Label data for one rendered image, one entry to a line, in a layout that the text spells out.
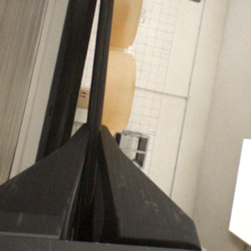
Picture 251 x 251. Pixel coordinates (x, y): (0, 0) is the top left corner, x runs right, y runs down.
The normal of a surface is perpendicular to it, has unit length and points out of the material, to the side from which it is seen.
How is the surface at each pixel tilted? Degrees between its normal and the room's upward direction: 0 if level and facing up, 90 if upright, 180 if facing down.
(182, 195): 90
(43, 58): 90
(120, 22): 87
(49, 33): 90
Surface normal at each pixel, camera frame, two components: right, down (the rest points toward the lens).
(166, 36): 0.14, 0.00
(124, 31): 0.00, 0.82
